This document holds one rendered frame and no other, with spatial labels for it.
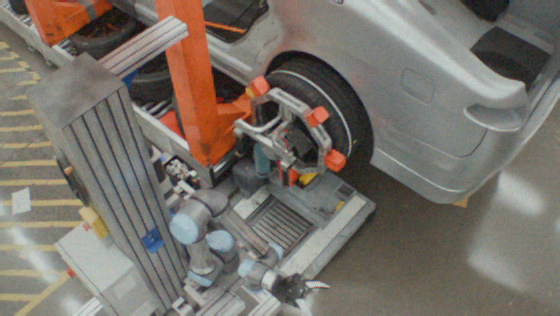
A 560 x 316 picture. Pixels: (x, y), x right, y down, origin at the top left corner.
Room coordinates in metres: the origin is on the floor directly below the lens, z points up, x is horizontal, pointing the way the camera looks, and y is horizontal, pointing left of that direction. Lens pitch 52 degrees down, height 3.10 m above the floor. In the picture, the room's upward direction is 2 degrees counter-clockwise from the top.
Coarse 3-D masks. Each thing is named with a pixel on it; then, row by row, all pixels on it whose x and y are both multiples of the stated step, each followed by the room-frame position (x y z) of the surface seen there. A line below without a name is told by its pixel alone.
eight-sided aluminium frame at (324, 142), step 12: (264, 96) 2.01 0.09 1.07; (276, 96) 1.96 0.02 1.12; (288, 96) 1.95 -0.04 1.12; (252, 108) 2.08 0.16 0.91; (288, 108) 1.89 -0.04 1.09; (300, 108) 1.86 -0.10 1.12; (252, 120) 2.08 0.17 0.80; (264, 132) 2.08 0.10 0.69; (312, 132) 1.78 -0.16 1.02; (324, 132) 1.79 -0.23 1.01; (324, 144) 1.74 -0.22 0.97; (324, 156) 1.73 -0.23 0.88; (300, 168) 1.84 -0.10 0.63; (312, 168) 1.78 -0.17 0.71; (324, 168) 1.73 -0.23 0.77
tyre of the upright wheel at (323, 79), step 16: (288, 64) 2.20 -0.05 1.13; (304, 64) 2.15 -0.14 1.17; (320, 64) 2.14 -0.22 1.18; (272, 80) 2.08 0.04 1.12; (288, 80) 2.02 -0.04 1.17; (304, 80) 2.01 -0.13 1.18; (320, 80) 2.02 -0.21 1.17; (336, 80) 2.03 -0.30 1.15; (304, 96) 1.93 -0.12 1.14; (320, 96) 1.92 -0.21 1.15; (336, 96) 1.94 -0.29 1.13; (352, 96) 1.98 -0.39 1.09; (336, 112) 1.86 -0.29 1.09; (352, 112) 1.90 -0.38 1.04; (336, 128) 1.80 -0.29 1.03; (352, 128) 1.85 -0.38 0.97; (336, 144) 1.78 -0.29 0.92; (352, 144) 1.83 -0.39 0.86; (304, 160) 1.92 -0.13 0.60
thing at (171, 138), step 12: (36, 36) 3.63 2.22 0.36; (48, 48) 3.50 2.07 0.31; (60, 48) 3.39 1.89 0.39; (144, 120) 2.53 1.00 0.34; (156, 120) 2.48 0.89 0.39; (156, 132) 2.44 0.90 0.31; (168, 132) 2.37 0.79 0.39; (168, 144) 2.35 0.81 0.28; (180, 144) 2.25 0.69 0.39; (204, 168) 2.10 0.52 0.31
